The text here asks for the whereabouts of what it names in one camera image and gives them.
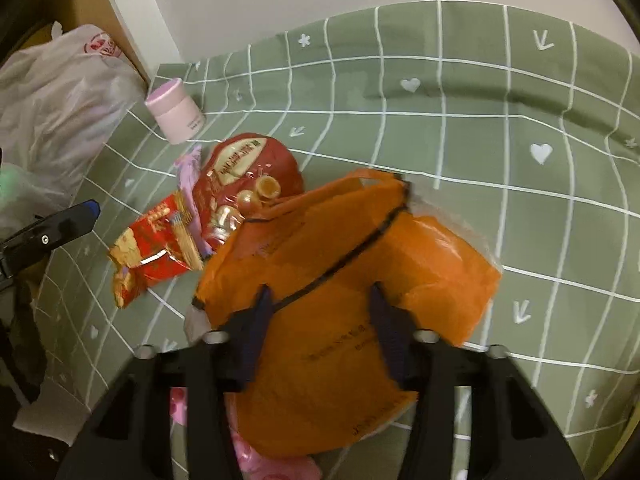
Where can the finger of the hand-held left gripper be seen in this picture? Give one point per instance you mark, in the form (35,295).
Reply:
(65,222)

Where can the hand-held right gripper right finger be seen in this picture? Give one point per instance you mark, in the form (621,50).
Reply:
(391,342)

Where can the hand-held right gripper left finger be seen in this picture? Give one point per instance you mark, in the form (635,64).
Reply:
(252,342)

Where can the orange plastic bag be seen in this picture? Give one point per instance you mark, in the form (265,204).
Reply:
(325,320)

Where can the red gold snack packet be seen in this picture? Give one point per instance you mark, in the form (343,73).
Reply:
(155,250)

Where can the white plastic bag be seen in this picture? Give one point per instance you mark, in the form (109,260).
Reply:
(60,100)

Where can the pink pig toy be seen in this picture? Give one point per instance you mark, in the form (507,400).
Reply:
(260,465)

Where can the pink plastic bottle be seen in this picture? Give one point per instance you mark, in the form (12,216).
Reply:
(175,110)

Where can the red round pouch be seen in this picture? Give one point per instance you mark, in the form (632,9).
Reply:
(240,165)

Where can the wooden shelf unit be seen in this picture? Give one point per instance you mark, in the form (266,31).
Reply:
(110,10)

